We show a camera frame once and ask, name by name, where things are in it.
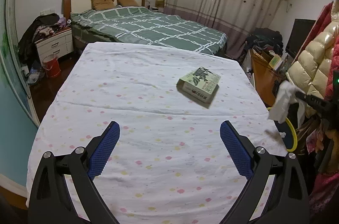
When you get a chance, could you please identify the dark clothes on nightstand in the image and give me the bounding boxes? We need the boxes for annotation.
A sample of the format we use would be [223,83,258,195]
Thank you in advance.
[18,13,67,68]

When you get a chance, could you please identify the green plaid duvet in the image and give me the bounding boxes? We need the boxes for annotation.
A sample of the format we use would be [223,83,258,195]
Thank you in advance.
[71,7,228,55]

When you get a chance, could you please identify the white floral tablecloth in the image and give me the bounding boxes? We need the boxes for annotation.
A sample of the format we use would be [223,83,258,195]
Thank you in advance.
[26,42,287,223]

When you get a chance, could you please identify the pile of clothes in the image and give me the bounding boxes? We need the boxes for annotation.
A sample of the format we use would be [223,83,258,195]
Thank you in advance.
[244,28,283,56]

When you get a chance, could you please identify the red bucket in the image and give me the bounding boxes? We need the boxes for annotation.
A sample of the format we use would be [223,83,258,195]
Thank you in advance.
[42,55,61,78]

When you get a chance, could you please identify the cream puffer jacket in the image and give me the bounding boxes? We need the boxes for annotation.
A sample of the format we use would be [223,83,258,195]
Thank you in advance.
[285,21,339,108]

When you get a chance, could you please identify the white nightstand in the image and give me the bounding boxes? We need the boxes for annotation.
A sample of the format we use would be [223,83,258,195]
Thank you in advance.
[35,27,74,63]

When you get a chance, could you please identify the yellow rim trash bin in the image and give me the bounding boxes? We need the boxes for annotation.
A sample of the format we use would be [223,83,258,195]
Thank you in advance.
[268,117,298,152]

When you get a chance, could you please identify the wooden bed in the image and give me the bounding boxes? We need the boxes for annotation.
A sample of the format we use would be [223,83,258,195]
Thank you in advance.
[63,0,228,56]

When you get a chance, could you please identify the wooden low cabinet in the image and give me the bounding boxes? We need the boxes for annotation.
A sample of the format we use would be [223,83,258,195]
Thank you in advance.
[250,50,284,107]

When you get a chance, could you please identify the black television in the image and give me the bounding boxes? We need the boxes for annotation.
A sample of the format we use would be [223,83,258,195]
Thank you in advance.
[285,18,315,58]

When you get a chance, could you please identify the cardboard box by bed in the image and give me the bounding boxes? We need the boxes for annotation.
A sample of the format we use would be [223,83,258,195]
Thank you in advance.
[155,0,165,8]

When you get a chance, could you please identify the left brown pillow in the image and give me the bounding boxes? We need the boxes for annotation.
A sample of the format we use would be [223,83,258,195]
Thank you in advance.
[91,0,115,10]

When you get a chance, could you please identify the white plastic bag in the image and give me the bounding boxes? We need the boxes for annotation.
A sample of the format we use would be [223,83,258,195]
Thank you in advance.
[268,81,306,128]

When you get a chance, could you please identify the sliding glass wardrobe door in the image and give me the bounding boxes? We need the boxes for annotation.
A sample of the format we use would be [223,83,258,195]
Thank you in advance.
[1,0,40,127]

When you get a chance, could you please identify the small printed carton box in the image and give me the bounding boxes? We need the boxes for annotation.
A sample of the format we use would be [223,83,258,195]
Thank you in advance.
[177,67,221,104]

